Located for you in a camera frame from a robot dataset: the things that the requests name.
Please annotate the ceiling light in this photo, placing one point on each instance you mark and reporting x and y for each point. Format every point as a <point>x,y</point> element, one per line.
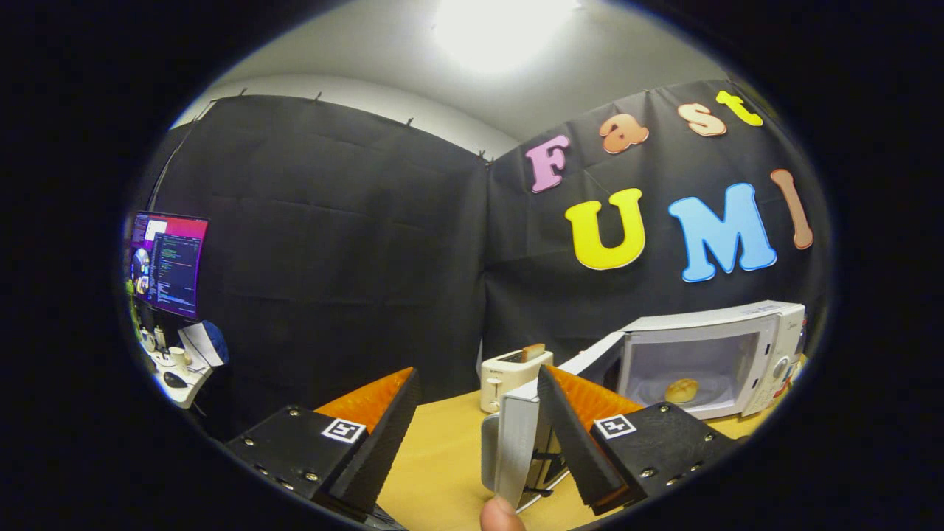
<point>501,29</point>

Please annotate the black computer mouse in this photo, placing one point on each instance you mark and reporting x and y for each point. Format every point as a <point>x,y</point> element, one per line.
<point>175,380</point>

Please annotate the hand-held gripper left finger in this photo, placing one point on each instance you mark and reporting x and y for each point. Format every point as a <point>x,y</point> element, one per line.
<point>383,450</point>

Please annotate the white cup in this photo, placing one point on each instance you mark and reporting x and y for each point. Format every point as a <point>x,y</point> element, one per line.
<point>177,356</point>

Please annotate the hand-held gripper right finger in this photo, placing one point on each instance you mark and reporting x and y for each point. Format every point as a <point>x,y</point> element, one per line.
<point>575,442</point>

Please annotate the computer monitor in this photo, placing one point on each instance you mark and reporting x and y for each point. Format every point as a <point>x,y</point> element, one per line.
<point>173,262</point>

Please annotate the golden bread bun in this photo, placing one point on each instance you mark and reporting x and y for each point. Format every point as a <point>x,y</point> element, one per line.
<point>681,390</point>

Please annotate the white side desk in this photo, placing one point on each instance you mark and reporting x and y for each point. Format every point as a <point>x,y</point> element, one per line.
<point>181,392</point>

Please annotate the white toaster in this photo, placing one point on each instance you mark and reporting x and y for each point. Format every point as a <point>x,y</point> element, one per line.
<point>505,376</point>

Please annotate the white paper sheet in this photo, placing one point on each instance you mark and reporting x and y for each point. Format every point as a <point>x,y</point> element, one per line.
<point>198,345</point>

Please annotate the toast slice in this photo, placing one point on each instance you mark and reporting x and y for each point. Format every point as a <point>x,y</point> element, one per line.
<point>533,352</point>

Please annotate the white microwave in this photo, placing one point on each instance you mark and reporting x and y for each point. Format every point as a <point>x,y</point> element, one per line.
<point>767,346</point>

